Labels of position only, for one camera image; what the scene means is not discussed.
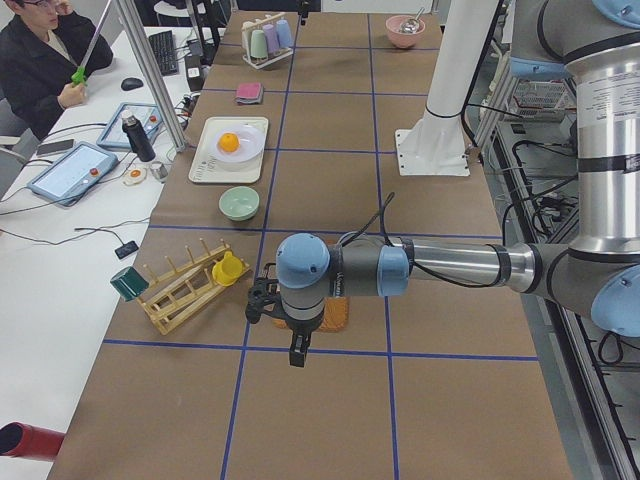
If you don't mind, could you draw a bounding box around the pink bowl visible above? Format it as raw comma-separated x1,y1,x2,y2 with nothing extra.
385,14,426,49

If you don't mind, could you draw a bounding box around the mint green bowl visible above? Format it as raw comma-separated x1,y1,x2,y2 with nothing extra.
218,186,260,222

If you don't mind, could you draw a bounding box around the dark green mug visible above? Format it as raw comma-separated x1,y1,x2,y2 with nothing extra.
110,266,149,302

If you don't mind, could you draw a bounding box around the small black device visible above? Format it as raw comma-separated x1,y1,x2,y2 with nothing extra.
114,241,139,259

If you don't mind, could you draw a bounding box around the black water bottle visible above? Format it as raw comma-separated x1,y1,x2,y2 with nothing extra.
120,109,156,162

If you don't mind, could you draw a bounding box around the teach pendant tablet near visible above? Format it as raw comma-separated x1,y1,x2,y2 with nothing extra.
27,142,119,206

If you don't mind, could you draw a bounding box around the pink and grey cloth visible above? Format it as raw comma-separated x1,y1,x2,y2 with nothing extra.
235,82,264,105

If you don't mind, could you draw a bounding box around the white round plate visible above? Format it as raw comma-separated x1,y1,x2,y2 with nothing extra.
209,125,265,165

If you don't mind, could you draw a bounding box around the metal scoop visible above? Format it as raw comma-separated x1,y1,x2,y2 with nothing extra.
399,7,425,34

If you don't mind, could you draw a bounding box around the smartphone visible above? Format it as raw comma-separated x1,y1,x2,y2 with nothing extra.
36,139,75,157

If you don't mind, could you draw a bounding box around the orange fruit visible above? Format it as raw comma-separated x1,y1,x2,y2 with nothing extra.
218,132,240,153

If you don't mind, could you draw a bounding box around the seated person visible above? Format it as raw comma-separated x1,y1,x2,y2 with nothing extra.
1,1,113,140

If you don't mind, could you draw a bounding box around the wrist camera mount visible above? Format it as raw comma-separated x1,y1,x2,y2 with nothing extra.
245,262,285,324

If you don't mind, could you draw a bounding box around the red cylinder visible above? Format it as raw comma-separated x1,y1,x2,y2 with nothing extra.
1,422,65,462

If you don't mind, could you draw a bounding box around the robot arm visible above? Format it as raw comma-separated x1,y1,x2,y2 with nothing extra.
272,1,639,367

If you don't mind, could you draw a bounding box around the fried egg toy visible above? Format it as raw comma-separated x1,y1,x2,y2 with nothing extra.
123,167,147,186

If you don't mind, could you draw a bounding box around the black computer mouse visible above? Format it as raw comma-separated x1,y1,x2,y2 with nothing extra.
120,77,144,92

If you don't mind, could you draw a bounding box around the teach pendant tablet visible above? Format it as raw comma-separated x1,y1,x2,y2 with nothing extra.
27,142,119,206
96,102,164,151

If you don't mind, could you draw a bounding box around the aluminium frame post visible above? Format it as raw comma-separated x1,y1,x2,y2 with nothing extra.
115,0,187,153

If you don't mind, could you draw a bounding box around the cream bear tray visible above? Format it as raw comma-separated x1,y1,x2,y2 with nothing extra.
188,116,269,184

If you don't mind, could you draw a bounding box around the wooden tray board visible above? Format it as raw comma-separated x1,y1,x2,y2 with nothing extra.
272,294,351,332

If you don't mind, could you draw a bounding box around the blue tumbler cup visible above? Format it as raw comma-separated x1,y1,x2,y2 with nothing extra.
275,18,293,49

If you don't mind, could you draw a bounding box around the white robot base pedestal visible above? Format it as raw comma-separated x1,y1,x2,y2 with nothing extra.
395,0,500,176

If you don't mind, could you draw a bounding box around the black keyboard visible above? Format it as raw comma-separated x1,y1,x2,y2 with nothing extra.
148,30,179,76

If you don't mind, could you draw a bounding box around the purple tumbler cup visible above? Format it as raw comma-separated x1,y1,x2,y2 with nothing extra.
262,24,280,55

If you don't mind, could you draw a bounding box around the teach pendant tablet far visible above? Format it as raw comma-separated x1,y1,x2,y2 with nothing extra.
96,102,164,151

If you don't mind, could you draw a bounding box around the wooden dish rack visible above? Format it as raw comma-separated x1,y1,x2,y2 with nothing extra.
135,238,250,335

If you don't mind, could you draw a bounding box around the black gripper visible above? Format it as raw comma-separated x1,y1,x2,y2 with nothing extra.
282,299,325,368

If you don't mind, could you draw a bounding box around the small metal cup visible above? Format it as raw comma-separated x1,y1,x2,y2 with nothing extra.
149,161,168,182

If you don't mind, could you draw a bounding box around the yellow plastic cup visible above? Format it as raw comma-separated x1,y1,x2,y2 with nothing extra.
212,251,244,287

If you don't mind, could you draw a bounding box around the green tumbler cup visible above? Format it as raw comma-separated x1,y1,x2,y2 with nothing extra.
250,29,268,62

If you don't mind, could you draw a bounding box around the white wire cup rack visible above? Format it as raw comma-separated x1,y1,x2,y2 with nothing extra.
241,12,294,69

